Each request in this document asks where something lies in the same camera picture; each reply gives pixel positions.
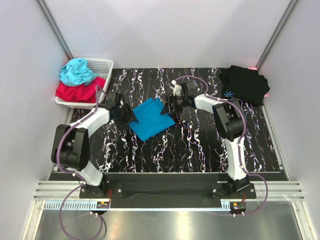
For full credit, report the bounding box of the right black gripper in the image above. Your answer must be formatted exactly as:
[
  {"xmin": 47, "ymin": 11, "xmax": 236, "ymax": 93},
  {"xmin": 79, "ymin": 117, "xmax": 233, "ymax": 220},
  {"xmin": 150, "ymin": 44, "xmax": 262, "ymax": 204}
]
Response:
[{"xmin": 160, "ymin": 94, "xmax": 188, "ymax": 116}]

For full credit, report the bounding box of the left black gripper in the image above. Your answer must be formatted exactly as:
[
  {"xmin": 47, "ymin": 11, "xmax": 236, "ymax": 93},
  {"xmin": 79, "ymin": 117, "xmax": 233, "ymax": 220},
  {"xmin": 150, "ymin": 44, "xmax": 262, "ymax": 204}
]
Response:
[{"xmin": 113, "ymin": 102, "xmax": 139, "ymax": 130}]

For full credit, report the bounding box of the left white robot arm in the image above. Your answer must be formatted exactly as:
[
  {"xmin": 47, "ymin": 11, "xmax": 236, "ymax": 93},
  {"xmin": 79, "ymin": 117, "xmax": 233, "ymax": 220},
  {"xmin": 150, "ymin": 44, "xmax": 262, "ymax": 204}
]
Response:
[{"xmin": 51, "ymin": 103, "xmax": 138, "ymax": 198}]

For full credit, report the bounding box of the aluminium frame rail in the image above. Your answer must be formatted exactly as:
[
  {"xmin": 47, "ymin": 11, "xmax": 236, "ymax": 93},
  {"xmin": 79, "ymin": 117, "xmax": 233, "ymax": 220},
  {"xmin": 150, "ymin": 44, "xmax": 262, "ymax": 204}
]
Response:
[{"xmin": 34, "ymin": 181, "xmax": 304, "ymax": 201}]

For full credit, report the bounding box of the light turquoise t-shirt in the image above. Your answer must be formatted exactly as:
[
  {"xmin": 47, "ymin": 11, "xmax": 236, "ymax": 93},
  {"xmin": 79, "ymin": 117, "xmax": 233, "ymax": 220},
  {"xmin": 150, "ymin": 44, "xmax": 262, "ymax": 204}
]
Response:
[{"xmin": 59, "ymin": 58, "xmax": 98, "ymax": 87}]

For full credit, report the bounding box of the black folded t-shirt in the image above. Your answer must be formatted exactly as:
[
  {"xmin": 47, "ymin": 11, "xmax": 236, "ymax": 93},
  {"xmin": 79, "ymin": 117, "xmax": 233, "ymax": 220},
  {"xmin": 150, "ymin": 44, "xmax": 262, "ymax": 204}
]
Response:
[{"xmin": 219, "ymin": 65, "xmax": 270, "ymax": 106}]

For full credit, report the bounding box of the left aluminium corner post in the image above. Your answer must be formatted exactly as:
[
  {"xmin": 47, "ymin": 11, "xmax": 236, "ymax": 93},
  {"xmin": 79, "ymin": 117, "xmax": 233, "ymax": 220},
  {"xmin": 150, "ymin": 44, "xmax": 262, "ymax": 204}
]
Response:
[{"xmin": 35, "ymin": 0, "xmax": 74, "ymax": 60}]

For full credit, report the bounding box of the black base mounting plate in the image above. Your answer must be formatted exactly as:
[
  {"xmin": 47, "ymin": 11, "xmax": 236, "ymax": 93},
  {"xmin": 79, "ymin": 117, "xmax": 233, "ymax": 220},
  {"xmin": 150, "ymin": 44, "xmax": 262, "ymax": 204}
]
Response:
[{"xmin": 79, "ymin": 173, "xmax": 257, "ymax": 210}]

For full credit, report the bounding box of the pink folded cloth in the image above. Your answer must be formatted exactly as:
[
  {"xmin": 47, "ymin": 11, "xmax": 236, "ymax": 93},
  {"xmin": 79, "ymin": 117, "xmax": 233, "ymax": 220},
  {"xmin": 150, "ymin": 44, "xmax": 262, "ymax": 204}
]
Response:
[{"xmin": 248, "ymin": 67, "xmax": 269, "ymax": 98}]

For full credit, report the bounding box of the blue t-shirt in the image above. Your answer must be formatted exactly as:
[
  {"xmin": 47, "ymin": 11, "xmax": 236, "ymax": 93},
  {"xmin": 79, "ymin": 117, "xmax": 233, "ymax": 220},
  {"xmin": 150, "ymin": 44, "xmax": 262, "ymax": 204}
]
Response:
[{"xmin": 129, "ymin": 97, "xmax": 175, "ymax": 141}]

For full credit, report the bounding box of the red t-shirt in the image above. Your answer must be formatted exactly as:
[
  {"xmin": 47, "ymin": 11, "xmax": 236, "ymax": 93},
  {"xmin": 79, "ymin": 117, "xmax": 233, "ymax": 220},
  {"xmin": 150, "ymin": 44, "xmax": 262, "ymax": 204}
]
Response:
[{"xmin": 55, "ymin": 76, "xmax": 106, "ymax": 103}]

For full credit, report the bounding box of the aluminium corner post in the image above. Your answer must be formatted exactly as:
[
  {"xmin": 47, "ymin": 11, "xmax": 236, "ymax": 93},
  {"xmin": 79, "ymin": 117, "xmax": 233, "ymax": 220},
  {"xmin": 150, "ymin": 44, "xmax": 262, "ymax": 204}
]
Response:
[
  {"xmin": 35, "ymin": 0, "xmax": 74, "ymax": 60},
  {"xmin": 255, "ymin": 0, "xmax": 300, "ymax": 71}
]

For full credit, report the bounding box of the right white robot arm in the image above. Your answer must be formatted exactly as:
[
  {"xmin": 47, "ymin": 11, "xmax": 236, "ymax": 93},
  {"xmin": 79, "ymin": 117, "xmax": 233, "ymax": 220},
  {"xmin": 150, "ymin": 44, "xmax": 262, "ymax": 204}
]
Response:
[{"xmin": 161, "ymin": 93, "xmax": 250, "ymax": 199}]

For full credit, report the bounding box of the right aluminium corner post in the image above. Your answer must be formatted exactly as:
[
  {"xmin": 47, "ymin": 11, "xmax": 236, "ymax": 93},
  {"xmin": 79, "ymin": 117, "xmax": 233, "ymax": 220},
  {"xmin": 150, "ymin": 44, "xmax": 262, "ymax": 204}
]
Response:
[{"xmin": 255, "ymin": 0, "xmax": 300, "ymax": 71}]

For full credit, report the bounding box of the white plastic basket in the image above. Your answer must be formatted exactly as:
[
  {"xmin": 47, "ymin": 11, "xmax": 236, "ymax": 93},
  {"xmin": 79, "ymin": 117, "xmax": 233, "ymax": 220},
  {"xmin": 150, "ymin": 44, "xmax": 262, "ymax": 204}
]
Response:
[{"xmin": 54, "ymin": 58, "xmax": 114, "ymax": 109}]

